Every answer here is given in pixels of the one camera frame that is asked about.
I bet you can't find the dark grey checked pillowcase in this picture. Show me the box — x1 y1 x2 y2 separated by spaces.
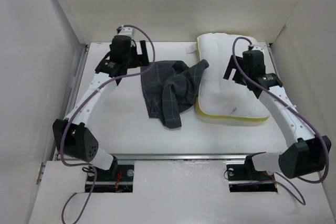
141 60 209 130

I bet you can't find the white pillow with yellow edge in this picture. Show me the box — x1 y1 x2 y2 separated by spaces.
195 33 270 122

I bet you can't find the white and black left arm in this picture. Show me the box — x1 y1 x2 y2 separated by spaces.
52 35 149 180

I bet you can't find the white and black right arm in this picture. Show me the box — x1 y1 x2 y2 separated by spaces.
223 49 331 179

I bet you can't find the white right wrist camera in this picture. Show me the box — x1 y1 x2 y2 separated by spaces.
248 43 265 52

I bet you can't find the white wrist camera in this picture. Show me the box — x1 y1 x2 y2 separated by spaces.
117 26 135 39
248 43 265 52

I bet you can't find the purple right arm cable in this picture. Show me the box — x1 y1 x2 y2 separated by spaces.
233 36 331 206

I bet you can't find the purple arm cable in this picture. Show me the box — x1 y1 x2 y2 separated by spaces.
233 36 331 206
59 24 156 223

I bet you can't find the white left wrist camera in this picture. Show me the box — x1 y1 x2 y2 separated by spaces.
117 26 135 39

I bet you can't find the aluminium front table rail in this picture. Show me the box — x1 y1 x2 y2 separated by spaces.
112 153 252 161

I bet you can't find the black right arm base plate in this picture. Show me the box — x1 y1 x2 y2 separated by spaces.
224 163 278 193

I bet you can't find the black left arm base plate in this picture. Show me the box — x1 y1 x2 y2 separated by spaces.
92 164 134 193

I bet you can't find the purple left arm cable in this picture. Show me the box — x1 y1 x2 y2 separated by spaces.
59 24 156 223

